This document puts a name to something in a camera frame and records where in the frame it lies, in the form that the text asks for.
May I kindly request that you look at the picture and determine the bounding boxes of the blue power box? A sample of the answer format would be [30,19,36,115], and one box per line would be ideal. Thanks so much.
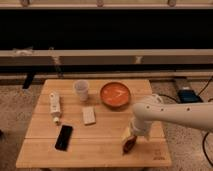
[178,89,202,103]

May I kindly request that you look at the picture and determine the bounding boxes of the translucent plastic cup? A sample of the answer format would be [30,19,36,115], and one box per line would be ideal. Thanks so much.
[73,80,89,101]

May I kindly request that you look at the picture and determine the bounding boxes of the white bottle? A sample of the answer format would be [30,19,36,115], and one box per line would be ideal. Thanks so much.
[49,92,61,125]

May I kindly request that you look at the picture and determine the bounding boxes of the black phone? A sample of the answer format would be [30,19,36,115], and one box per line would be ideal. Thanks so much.
[55,125,73,151]

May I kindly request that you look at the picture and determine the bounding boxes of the wooden table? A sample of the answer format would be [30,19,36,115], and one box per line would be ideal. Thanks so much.
[16,79,171,168]

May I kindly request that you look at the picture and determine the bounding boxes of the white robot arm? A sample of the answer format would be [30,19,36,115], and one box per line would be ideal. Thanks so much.
[122,94,213,153]

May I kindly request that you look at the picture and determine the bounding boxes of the orange bowl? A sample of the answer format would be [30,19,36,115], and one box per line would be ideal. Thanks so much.
[100,82,131,108]

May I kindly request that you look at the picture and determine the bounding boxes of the black cables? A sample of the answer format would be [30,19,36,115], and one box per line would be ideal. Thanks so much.
[158,76,213,168]

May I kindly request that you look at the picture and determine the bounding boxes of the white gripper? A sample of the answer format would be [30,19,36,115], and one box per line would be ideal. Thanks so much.
[122,118,151,146]

